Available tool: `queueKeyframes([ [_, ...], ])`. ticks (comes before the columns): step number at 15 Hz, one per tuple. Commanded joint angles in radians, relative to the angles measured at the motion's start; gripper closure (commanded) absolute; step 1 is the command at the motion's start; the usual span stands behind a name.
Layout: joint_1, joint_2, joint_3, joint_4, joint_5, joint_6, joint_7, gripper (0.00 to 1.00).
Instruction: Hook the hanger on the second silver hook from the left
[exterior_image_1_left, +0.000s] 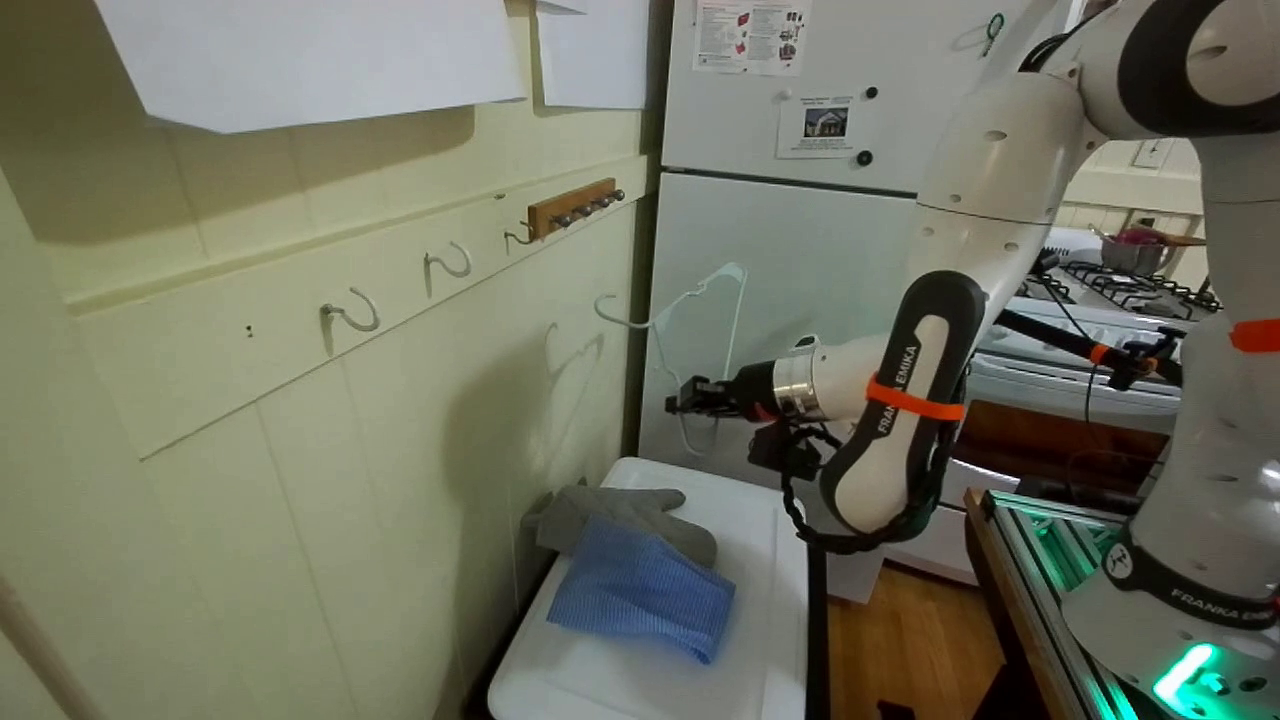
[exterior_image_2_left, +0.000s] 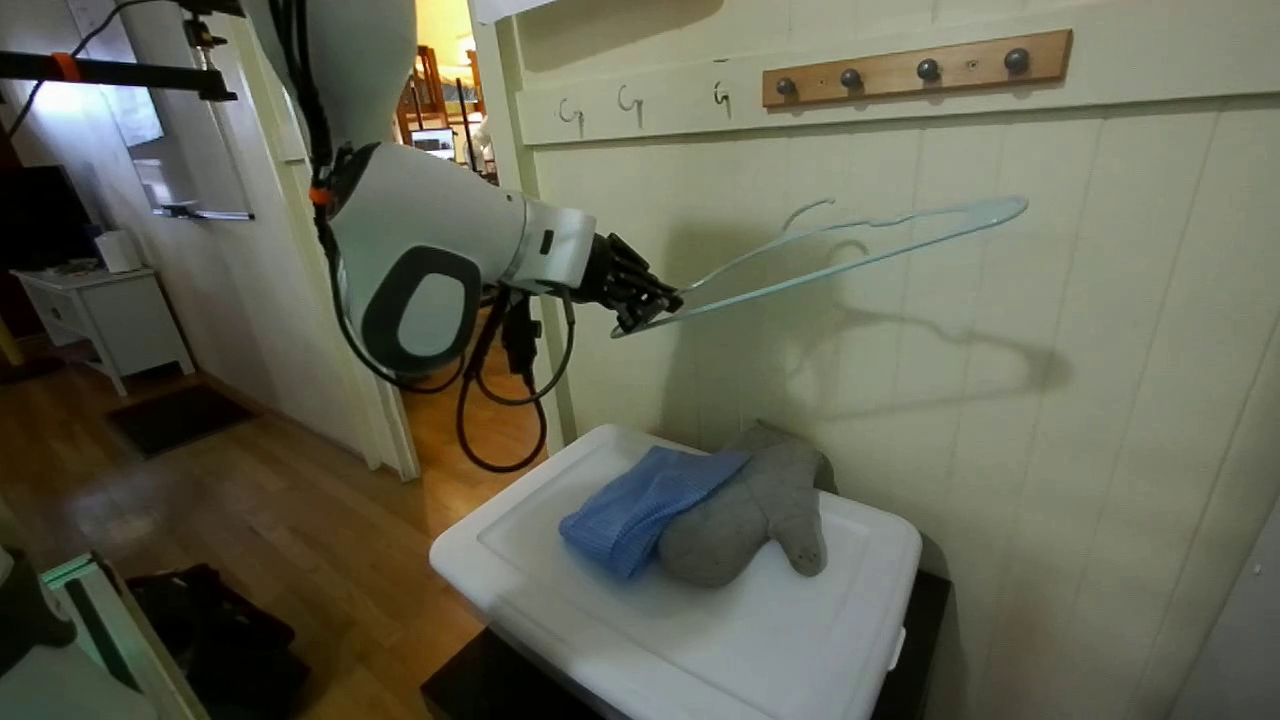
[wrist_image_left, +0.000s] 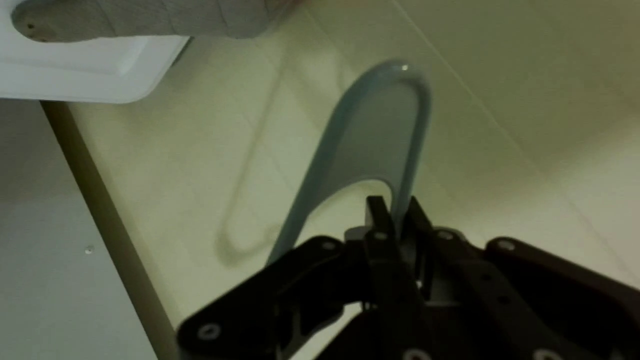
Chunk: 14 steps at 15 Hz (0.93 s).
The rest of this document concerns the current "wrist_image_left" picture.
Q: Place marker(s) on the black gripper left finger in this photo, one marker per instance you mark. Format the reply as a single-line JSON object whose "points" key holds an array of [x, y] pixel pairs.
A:
{"points": [[320, 292]]}

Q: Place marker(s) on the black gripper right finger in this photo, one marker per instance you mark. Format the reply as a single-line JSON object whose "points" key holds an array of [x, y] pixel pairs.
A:
{"points": [[506, 292]]}

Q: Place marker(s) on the clear plastic clothes hanger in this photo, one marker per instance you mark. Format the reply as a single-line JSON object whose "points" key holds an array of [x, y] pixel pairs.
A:
{"points": [[382, 127]]}

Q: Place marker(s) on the grey oven mitt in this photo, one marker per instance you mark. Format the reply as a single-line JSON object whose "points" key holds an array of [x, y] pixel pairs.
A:
{"points": [[146, 16]]}

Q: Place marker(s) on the white plastic storage bin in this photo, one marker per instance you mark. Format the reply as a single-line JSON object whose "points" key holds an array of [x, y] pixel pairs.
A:
{"points": [[80, 71]]}

